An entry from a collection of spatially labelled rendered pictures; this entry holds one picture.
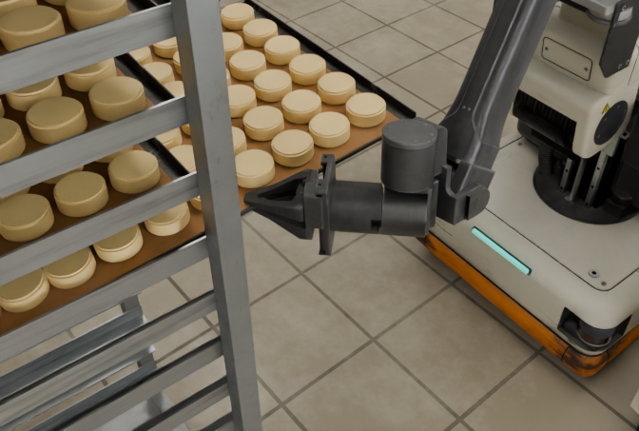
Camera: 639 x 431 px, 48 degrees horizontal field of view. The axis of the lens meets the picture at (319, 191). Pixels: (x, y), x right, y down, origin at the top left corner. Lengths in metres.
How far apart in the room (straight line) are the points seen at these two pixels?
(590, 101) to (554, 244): 0.45
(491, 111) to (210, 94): 0.33
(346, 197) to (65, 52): 0.33
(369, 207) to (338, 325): 1.18
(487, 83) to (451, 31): 2.40
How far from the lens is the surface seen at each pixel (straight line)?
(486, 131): 0.80
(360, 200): 0.76
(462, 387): 1.84
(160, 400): 1.65
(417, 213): 0.76
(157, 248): 0.78
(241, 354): 0.89
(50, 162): 0.63
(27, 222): 0.71
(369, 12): 3.31
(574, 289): 1.74
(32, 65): 0.59
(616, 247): 1.86
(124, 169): 0.74
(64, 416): 1.57
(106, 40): 0.60
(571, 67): 1.55
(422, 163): 0.73
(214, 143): 0.66
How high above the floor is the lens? 1.51
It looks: 41 degrees down
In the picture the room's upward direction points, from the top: straight up
